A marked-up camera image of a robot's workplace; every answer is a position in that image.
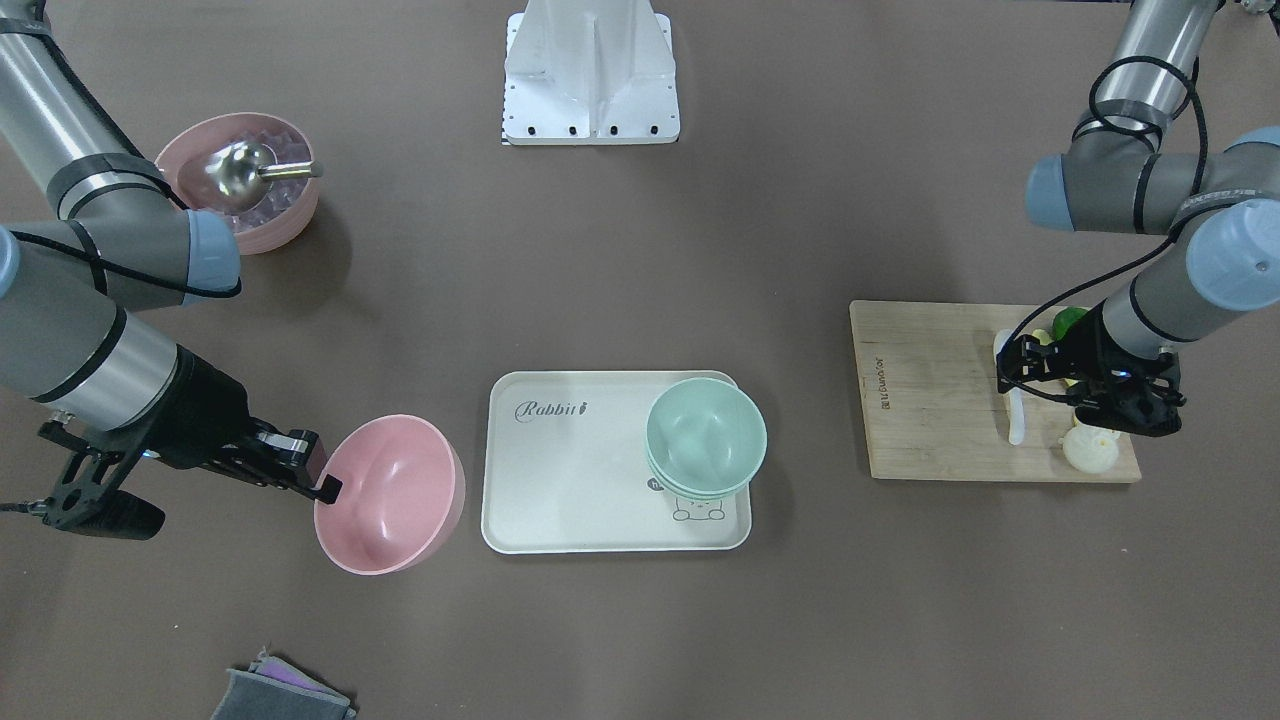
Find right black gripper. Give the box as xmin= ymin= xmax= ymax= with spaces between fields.
xmin=146 ymin=347 xmax=343 ymax=505

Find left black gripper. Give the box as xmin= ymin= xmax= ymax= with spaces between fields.
xmin=996 ymin=300 xmax=1172 ymax=401

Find white ceramic spoon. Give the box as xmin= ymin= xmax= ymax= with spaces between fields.
xmin=992 ymin=328 xmax=1027 ymax=446

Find small pink bowl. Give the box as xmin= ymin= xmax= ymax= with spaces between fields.
xmin=314 ymin=414 xmax=467 ymax=577

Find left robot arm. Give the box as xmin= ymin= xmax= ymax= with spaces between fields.
xmin=996 ymin=1 xmax=1277 ymax=416

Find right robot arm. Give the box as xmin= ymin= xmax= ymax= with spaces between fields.
xmin=3 ymin=1 xmax=340 ymax=527

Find yellow plastic spoon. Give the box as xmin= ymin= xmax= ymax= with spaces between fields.
xmin=1030 ymin=328 xmax=1076 ymax=389

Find middle green bowl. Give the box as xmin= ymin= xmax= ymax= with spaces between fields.
xmin=646 ymin=455 xmax=764 ymax=500

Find green bowl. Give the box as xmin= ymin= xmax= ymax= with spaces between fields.
xmin=646 ymin=455 xmax=764 ymax=500
xmin=644 ymin=378 xmax=768 ymax=462
xmin=652 ymin=470 xmax=750 ymax=502

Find top green bowl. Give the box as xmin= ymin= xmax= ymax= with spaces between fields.
xmin=644 ymin=378 xmax=768 ymax=462

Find bottom green bowl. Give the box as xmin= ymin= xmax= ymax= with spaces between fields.
xmin=652 ymin=470 xmax=750 ymax=502

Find large pink bowl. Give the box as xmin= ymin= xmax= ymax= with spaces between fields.
xmin=155 ymin=111 xmax=320 ymax=255

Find green lime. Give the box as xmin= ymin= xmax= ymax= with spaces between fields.
xmin=1050 ymin=306 xmax=1089 ymax=342

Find bamboo cutting board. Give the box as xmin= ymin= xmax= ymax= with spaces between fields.
xmin=849 ymin=300 xmax=1142 ymax=484

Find grey folded cloth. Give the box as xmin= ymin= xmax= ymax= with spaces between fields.
xmin=211 ymin=651 xmax=357 ymax=719

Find cream serving tray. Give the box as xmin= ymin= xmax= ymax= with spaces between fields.
xmin=480 ymin=370 xmax=753 ymax=555

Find clear ice cubes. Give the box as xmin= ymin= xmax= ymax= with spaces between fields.
xmin=180 ymin=131 xmax=314 ymax=233

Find metal ice scoop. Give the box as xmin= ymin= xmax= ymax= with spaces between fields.
xmin=196 ymin=141 xmax=324 ymax=214

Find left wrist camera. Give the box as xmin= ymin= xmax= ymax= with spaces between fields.
xmin=1068 ymin=369 xmax=1187 ymax=437

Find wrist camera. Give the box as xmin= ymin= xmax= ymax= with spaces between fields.
xmin=38 ymin=419 xmax=166 ymax=541
xmin=1068 ymin=369 xmax=1187 ymax=437

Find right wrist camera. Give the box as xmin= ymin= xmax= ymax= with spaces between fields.
xmin=38 ymin=419 xmax=166 ymax=541

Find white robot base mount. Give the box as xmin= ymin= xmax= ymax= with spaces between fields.
xmin=500 ymin=1 xmax=682 ymax=146

